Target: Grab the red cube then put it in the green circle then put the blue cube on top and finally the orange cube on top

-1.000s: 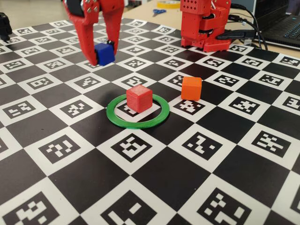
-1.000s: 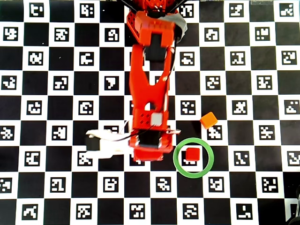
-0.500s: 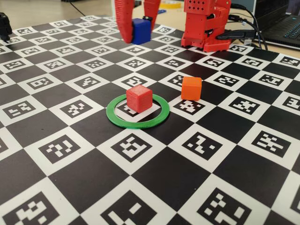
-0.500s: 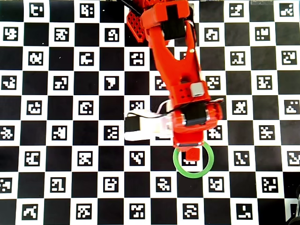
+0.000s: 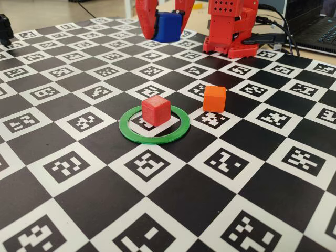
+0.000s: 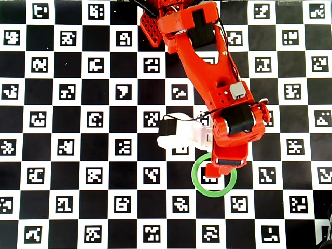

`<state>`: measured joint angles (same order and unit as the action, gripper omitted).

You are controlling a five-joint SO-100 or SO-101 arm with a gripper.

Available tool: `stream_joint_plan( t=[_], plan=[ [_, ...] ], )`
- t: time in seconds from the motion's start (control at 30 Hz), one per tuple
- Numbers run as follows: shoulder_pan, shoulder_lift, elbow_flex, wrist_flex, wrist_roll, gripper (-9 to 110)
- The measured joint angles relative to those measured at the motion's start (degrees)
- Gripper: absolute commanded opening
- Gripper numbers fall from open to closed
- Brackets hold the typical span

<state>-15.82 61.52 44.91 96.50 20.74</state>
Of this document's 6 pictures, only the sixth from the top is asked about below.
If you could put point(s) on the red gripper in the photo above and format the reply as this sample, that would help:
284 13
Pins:
229 162

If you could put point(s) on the red robot arm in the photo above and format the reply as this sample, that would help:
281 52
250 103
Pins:
202 67

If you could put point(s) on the checkerboard marker mat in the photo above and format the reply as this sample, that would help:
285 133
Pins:
39 124

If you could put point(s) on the clear tape strip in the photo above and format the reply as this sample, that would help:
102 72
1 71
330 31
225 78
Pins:
289 2

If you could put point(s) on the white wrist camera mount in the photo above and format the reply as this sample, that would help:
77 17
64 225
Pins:
192 135

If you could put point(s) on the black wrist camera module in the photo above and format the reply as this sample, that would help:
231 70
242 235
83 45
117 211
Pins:
167 127

